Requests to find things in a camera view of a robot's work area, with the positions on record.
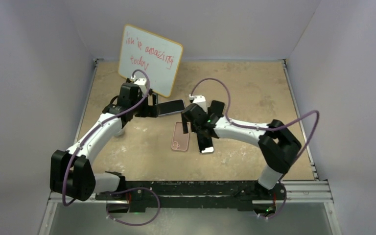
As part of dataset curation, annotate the pink phone case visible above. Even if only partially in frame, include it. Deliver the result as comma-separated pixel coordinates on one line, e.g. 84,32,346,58
171,121,190,152

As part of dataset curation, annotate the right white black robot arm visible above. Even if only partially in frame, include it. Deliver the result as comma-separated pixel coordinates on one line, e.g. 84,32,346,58
181,100,302,199

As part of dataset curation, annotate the black smartphone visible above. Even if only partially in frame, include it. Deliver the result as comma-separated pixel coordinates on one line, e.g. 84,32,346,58
196,133,214,154

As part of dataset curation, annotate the phone in clear case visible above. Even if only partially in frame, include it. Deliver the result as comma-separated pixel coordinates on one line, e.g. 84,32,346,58
158,99,185,117

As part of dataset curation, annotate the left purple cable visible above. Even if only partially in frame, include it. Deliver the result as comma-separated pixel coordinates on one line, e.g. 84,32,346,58
61,69,151,207

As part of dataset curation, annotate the white whiteboard with yellow frame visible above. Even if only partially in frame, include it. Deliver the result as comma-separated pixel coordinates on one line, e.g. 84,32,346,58
118,24,184,97

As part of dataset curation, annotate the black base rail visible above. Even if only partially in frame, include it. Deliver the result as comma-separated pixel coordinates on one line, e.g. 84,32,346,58
123,180,287,213

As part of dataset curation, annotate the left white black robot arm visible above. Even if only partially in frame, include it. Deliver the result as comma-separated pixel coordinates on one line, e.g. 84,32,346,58
49,78,159,201

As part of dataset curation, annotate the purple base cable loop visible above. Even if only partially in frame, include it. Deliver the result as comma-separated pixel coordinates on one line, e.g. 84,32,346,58
105,187,162,227

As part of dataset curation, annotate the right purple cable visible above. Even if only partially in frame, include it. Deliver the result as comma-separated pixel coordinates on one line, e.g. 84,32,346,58
189,77,320,163

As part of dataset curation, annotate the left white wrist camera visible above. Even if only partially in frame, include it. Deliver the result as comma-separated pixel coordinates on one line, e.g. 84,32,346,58
130,76,150,94

